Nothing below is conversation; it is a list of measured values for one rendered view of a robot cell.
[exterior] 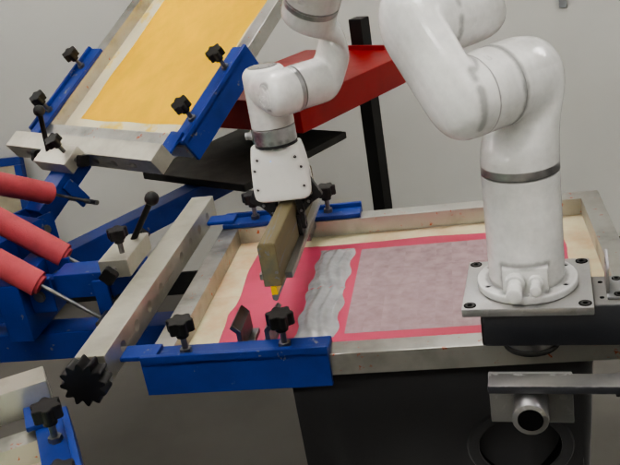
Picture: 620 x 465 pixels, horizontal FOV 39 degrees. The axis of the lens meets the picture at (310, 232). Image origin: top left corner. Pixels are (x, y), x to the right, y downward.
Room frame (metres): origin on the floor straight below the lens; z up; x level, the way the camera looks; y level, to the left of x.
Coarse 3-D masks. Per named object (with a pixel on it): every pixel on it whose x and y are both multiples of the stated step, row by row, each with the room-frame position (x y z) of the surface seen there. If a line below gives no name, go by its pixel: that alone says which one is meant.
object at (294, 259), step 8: (312, 208) 1.57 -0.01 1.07; (312, 216) 1.52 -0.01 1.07; (312, 224) 1.49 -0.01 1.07; (304, 232) 1.44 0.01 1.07; (304, 240) 1.41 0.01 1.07; (296, 248) 1.37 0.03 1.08; (296, 256) 1.34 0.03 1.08; (288, 264) 1.31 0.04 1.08; (296, 264) 1.31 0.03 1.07; (288, 272) 1.28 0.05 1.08
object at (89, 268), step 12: (72, 264) 1.56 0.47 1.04; (84, 264) 1.55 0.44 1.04; (96, 264) 1.54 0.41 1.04; (60, 276) 1.52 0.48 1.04; (72, 276) 1.51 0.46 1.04; (84, 276) 1.51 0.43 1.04; (96, 276) 1.50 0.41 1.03; (132, 276) 1.49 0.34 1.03; (60, 288) 1.52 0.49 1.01; (72, 288) 1.51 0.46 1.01; (84, 288) 1.51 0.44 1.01; (120, 288) 1.49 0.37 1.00
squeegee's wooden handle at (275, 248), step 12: (312, 192) 1.61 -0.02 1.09; (288, 204) 1.42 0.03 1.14; (276, 216) 1.37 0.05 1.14; (288, 216) 1.38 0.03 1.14; (276, 228) 1.32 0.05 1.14; (288, 228) 1.36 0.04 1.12; (264, 240) 1.27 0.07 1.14; (276, 240) 1.27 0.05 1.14; (288, 240) 1.34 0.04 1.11; (264, 252) 1.26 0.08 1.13; (276, 252) 1.25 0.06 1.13; (288, 252) 1.33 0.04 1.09; (264, 264) 1.26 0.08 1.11; (276, 264) 1.25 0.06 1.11; (264, 276) 1.26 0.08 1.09; (276, 276) 1.25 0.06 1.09
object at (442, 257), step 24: (408, 240) 1.61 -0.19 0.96; (432, 240) 1.59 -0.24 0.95; (456, 240) 1.57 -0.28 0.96; (480, 240) 1.55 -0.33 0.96; (312, 264) 1.57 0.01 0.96; (360, 264) 1.53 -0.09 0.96; (384, 264) 1.51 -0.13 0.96; (408, 264) 1.49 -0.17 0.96; (432, 264) 1.48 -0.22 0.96; (456, 264) 1.46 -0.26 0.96; (264, 288) 1.49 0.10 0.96; (288, 288) 1.48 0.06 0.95; (312, 288) 1.46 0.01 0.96
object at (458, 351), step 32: (576, 192) 1.63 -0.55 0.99; (320, 224) 1.70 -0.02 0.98; (352, 224) 1.69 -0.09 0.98; (384, 224) 1.67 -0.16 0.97; (416, 224) 1.66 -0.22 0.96; (448, 224) 1.65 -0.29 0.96; (608, 224) 1.45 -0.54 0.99; (224, 256) 1.61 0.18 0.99; (608, 256) 1.32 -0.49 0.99; (192, 288) 1.47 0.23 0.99; (352, 352) 1.14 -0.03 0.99; (384, 352) 1.13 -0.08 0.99; (416, 352) 1.12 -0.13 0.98; (448, 352) 1.11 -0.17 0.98; (480, 352) 1.10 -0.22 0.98; (576, 352) 1.08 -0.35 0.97; (608, 352) 1.07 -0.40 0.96
